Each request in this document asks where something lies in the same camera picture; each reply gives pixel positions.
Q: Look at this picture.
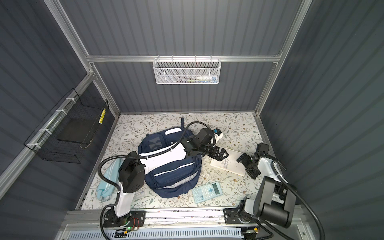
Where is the white slotted cable duct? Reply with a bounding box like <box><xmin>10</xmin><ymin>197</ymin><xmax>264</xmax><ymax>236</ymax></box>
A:
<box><xmin>67</xmin><ymin>229</ymin><xmax>245</xmax><ymax>240</ymax></box>

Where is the navy blue student backpack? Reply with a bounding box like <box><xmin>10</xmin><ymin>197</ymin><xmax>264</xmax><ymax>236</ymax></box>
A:
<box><xmin>138</xmin><ymin>120</ymin><xmax>202</xmax><ymax>199</ymax></box>

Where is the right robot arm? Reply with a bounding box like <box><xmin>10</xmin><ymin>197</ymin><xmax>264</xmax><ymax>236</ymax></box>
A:
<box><xmin>237</xmin><ymin>143</ymin><xmax>296</xmax><ymax>228</ymax></box>

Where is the right black corrugated cable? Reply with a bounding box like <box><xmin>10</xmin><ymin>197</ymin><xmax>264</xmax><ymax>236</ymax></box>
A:
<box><xmin>251</xmin><ymin>160</ymin><xmax>326</xmax><ymax>240</ymax></box>

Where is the yellow tag on basket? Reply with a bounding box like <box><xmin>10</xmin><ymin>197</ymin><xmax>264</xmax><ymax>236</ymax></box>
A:
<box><xmin>99</xmin><ymin>108</ymin><xmax>106</xmax><ymax>125</ymax></box>

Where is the white Robinson Crusoe book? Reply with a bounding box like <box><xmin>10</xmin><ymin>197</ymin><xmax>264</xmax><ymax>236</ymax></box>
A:
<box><xmin>210</xmin><ymin>148</ymin><xmax>246</xmax><ymax>177</ymax></box>

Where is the left black corrugated cable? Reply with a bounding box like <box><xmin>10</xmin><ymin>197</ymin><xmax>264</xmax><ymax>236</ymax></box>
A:
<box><xmin>97</xmin><ymin>120</ymin><xmax>215</xmax><ymax>240</ymax></box>

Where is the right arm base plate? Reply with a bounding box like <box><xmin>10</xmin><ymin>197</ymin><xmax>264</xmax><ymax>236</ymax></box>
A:
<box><xmin>223</xmin><ymin>207</ymin><xmax>255</xmax><ymax>225</ymax></box>

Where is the black pad in basket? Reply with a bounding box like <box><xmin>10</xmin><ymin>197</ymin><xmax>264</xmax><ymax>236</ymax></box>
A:
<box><xmin>57</xmin><ymin>119</ymin><xmax>99</xmax><ymax>145</ymax></box>

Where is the white mesh wall basket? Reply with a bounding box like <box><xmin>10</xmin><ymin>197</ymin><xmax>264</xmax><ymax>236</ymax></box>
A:
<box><xmin>153</xmin><ymin>58</ymin><xmax>222</xmax><ymax>85</ymax></box>

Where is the black wire side basket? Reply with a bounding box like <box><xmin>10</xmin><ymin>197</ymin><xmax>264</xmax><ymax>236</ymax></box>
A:
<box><xmin>24</xmin><ymin>90</ymin><xmax>109</xmax><ymax>164</ymax></box>

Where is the black corrugated cable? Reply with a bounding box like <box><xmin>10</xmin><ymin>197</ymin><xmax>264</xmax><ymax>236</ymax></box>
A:
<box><xmin>251</xmin><ymin>160</ymin><xmax>326</xmax><ymax>240</ymax></box>
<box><xmin>97</xmin><ymin>120</ymin><xmax>215</xmax><ymax>240</ymax></box>

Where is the white marker in basket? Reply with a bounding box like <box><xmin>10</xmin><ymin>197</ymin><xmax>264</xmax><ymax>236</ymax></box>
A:
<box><xmin>196</xmin><ymin>76</ymin><xmax>217</xmax><ymax>83</ymax></box>

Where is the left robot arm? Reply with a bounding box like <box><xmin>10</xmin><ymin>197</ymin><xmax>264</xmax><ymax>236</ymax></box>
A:
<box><xmin>113</xmin><ymin>127</ymin><xmax>241</xmax><ymax>218</ymax></box>

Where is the light blue pouch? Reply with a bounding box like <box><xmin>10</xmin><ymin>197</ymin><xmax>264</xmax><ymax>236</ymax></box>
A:
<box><xmin>97</xmin><ymin>159</ymin><xmax>123</xmax><ymax>202</ymax></box>

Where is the aluminium mounting rail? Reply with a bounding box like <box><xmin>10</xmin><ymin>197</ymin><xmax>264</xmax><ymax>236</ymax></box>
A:
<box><xmin>62</xmin><ymin>207</ymin><xmax>230</xmax><ymax>229</ymax></box>

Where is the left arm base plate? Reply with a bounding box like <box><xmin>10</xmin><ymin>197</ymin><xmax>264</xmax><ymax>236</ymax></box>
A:
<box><xmin>103</xmin><ymin>210</ymin><xmax>147</xmax><ymax>228</ymax></box>

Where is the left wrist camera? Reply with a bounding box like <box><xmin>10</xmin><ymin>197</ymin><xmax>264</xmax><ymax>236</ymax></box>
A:
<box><xmin>213</xmin><ymin>129</ymin><xmax>224</xmax><ymax>145</ymax></box>

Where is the light green calculator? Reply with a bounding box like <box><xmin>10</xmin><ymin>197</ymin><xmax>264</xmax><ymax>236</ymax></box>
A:
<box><xmin>192</xmin><ymin>182</ymin><xmax>223</xmax><ymax>204</ymax></box>

